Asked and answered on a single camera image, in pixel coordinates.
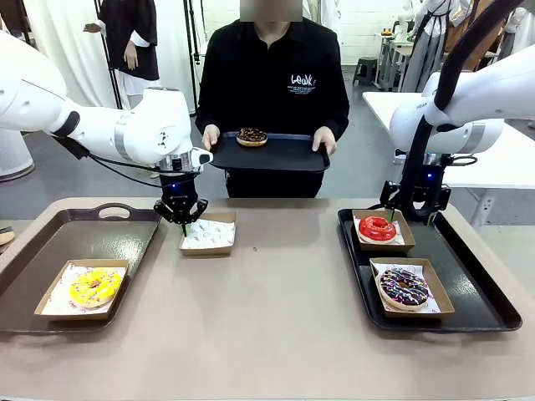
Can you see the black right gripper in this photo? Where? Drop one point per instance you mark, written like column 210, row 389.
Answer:
column 430, row 184

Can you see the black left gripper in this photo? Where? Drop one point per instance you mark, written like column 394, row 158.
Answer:
column 179, row 190

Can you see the brown paper food box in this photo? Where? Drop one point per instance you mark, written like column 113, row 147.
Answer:
column 209, row 251
column 443, row 292
column 75, row 316
column 407, row 236

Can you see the white red-printed liner paper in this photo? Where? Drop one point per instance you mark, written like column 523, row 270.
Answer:
column 400, row 236
column 215, row 234
column 58, row 301
column 388, row 267

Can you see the red iced donut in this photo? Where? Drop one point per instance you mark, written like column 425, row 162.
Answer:
column 368, row 231

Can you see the dark chocolate sprinkled donut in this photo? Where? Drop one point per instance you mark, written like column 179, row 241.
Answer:
column 390, row 292

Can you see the brown chocolate crumb donut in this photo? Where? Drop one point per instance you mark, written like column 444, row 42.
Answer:
column 246, row 135

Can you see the black serving tray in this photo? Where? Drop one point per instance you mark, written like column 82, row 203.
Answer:
column 284, row 156

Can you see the yellow iced donut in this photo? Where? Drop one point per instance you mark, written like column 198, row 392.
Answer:
column 81, row 294

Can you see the person's right forearm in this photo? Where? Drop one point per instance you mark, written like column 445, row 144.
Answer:
column 207, row 104

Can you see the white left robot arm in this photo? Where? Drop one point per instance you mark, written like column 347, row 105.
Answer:
column 50, row 104

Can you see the person's left forearm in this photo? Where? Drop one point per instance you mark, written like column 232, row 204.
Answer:
column 338, row 108

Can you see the brown plastic tray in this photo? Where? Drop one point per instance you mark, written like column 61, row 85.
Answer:
column 104, row 238

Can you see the person's right hand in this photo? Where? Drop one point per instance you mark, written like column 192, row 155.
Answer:
column 211, row 135

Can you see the person's left hand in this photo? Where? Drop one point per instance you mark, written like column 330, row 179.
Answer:
column 328, row 140

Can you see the large white table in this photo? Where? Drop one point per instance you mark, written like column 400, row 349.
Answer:
column 493, row 167

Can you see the dark grey plastic stool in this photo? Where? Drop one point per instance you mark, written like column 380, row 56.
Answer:
column 365, row 67

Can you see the mannequin with grey skirt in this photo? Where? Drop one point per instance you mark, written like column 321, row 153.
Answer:
column 424, row 54

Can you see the white background desk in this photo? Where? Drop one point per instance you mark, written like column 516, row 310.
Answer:
column 390, row 46

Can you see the brown hanging garment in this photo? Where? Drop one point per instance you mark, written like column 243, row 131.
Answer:
column 480, row 46

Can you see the black light stand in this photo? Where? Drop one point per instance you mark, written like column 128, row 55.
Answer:
column 192, row 42

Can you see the person in black shirt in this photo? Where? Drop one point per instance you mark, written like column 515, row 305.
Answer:
column 271, row 62

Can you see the mannequin with black top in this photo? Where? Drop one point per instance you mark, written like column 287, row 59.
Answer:
column 134, row 42

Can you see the white curtain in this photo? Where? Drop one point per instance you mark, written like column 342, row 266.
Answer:
column 71, row 54

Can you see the white hanging garment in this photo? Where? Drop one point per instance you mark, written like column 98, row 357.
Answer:
column 520, row 29

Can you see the black slanted stand pole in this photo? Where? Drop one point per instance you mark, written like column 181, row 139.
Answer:
column 25, row 21

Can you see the white flared pedestal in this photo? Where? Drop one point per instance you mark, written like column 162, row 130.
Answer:
column 12, row 158

